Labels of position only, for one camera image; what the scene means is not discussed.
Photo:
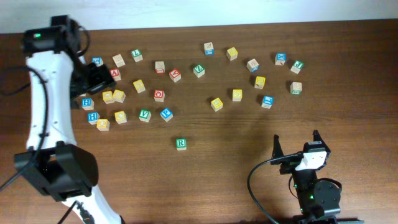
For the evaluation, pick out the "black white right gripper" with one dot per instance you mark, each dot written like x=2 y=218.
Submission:
x=288 y=165

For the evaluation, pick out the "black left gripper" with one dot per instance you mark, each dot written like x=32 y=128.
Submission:
x=106 y=80

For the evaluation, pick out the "yellow S letter block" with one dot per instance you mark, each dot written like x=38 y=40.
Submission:
x=237 y=95

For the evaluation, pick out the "yellow E letter block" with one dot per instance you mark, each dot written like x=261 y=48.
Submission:
x=216 y=104

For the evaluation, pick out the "green R letter block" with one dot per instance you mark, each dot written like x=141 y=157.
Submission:
x=181 y=144

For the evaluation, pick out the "green Z letter block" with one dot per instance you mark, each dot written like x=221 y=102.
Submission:
x=199 y=70

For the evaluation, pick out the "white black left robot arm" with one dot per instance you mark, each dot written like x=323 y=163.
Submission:
x=53 y=163

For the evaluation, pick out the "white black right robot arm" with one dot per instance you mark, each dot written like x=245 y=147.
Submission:
x=318 y=198

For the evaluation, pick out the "blue H block upper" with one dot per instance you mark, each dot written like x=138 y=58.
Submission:
x=87 y=104

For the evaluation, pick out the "blue h block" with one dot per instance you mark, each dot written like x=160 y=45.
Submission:
x=87 y=104
x=93 y=117

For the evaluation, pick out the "blue H block lower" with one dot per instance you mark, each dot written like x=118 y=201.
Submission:
x=93 y=117

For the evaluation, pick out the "yellow block left pair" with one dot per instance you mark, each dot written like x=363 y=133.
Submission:
x=108 y=97

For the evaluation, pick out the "yellow O letter block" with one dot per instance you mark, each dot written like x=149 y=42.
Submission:
x=103 y=124

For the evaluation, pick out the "yellow G letter block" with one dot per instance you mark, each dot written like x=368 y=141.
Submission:
x=119 y=96

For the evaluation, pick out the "yellow C letter block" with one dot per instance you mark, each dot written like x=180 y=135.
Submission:
x=120 y=117

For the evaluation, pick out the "blue S letter block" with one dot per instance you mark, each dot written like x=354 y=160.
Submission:
x=98 y=61

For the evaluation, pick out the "blue E letter block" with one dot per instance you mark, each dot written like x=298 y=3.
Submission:
x=267 y=102

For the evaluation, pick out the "red A letter block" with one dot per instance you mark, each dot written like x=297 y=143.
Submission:
x=115 y=73

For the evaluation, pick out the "green side wooden block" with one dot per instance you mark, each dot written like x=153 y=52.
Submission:
x=296 y=88

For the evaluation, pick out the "plain wooden block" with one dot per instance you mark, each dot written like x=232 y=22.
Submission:
x=118 y=60

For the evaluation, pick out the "yellow S block left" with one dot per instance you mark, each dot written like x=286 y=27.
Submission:
x=139 y=86

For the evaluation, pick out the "green V letter block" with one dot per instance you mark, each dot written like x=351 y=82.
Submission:
x=145 y=115

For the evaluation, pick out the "yellow block middle right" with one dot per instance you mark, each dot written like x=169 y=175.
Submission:
x=259 y=82

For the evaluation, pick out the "green J letter block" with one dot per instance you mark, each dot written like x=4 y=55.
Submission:
x=297 y=66

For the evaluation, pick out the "green L letter block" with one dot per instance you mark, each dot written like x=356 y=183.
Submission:
x=137 y=55

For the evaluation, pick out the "red O letter block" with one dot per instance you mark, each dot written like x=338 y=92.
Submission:
x=159 y=95

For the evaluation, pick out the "blue X letter block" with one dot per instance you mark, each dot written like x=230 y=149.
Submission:
x=280 y=58

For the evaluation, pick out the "blue side block right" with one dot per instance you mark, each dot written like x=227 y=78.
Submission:
x=252 y=65

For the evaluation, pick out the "blue P letter block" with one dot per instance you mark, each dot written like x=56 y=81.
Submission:
x=166 y=114

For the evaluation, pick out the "red I letter block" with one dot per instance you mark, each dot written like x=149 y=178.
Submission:
x=159 y=67

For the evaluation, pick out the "red A block tilted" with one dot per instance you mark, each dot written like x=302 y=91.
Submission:
x=175 y=75

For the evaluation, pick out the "yellow block top right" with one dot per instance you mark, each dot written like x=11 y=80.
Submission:
x=232 y=53

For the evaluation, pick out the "blue side wooden block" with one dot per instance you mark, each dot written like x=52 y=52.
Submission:
x=209 y=48

